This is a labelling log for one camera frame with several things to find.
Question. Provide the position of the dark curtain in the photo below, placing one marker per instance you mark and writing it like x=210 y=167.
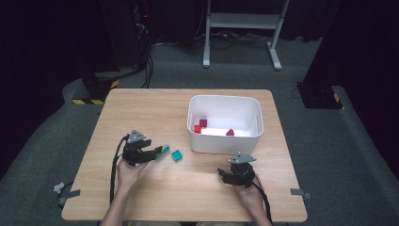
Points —
x=360 y=47
x=47 y=47

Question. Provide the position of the bright red block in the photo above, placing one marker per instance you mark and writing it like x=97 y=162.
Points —
x=197 y=129

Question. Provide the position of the person's left hand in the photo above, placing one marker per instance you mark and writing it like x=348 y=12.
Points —
x=130 y=175

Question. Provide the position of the grey tape strip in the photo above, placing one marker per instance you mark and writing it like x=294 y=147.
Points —
x=69 y=194
x=300 y=193

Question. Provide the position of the white metal stand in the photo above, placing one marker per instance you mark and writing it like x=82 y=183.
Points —
x=244 y=21

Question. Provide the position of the magenta wedge block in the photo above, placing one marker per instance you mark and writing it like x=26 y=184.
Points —
x=230 y=132

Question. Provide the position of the yellow black hazard tape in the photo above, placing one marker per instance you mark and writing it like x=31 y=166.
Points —
x=87 y=102

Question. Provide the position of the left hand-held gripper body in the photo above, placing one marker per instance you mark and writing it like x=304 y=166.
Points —
x=133 y=153

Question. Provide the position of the black stand base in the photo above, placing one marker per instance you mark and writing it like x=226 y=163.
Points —
x=318 y=95
x=98 y=84

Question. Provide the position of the person's right hand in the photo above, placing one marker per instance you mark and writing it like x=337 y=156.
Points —
x=251 y=196

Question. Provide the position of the dark red cube block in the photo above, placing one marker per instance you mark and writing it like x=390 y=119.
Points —
x=203 y=122

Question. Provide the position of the teal cube block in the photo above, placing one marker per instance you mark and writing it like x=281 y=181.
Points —
x=177 y=155

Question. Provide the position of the white plastic storage bin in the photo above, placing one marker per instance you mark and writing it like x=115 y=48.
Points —
x=226 y=109

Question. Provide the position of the long teal block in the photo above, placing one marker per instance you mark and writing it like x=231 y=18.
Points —
x=165 y=150

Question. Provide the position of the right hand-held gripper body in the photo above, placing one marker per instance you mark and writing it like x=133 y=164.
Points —
x=243 y=174

